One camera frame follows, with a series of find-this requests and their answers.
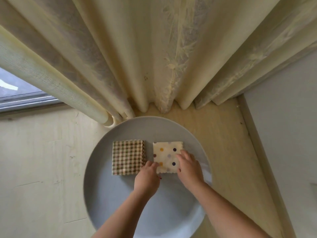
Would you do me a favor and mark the person's left hand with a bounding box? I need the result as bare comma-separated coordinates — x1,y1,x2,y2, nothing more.
134,161,161,199

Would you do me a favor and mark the brown checked cloth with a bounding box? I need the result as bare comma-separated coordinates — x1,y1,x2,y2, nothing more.
112,140,148,177

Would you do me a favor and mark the polka dot cloth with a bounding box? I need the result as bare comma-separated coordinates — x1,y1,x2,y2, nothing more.
153,141,185,174

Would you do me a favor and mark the white bundled curtain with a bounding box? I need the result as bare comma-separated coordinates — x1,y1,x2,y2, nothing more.
0,0,317,128

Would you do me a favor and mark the white round table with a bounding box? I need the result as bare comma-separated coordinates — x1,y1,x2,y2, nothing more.
83,116,213,238

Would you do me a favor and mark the person's left forearm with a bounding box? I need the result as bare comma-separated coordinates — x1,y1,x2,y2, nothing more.
91,191,155,238

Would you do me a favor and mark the person's right forearm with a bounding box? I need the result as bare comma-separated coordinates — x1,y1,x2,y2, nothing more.
191,183,270,238

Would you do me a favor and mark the person's right hand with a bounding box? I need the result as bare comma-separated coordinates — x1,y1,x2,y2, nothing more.
176,150,205,192

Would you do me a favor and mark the white sliding door frame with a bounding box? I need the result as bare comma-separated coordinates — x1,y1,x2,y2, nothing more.
0,94,61,113

